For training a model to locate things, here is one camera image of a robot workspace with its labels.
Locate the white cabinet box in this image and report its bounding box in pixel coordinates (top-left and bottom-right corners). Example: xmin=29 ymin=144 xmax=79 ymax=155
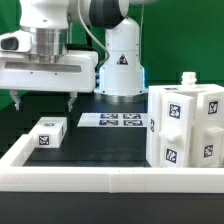
xmin=146 ymin=72 xmax=224 ymax=167

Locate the white marker base plate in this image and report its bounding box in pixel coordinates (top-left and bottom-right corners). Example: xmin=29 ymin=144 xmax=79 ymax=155
xmin=78 ymin=113 xmax=147 ymax=127

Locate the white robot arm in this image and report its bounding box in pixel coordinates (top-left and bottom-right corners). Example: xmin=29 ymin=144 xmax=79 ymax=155
xmin=0 ymin=0 xmax=157 ymax=103

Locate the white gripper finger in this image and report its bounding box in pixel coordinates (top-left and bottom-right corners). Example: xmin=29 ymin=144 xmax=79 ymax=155
xmin=10 ymin=90 xmax=21 ymax=111
xmin=67 ymin=92 xmax=77 ymax=112

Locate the white U-shaped frame fence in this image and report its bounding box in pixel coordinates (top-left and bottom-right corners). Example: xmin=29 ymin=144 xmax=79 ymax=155
xmin=0 ymin=134 xmax=224 ymax=193

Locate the small white cabinet block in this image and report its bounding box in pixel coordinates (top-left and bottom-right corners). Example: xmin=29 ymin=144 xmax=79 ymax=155
xmin=30 ymin=117 xmax=67 ymax=148

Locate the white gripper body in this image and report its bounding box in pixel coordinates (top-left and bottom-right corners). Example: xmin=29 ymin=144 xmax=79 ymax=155
xmin=0 ymin=51 xmax=98 ymax=92

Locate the white door panel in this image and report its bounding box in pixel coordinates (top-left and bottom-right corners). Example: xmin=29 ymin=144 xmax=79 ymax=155
xmin=192 ymin=91 xmax=224 ymax=167
xmin=159 ymin=93 xmax=194 ymax=168

